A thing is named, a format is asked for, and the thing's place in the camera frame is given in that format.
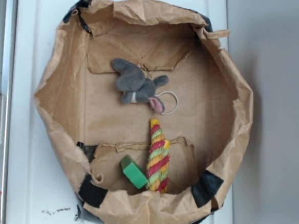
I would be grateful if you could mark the white tray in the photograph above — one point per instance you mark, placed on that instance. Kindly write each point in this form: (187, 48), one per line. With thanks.
(38, 191)

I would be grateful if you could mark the green rectangular block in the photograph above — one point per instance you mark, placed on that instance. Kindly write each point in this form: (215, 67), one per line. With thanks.
(133, 172)

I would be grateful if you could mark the grey plush mouse toy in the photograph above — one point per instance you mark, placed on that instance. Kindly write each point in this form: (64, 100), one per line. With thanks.
(136, 88)

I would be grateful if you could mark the brown paper bag bin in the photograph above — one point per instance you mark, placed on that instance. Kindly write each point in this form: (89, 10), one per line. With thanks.
(91, 130)

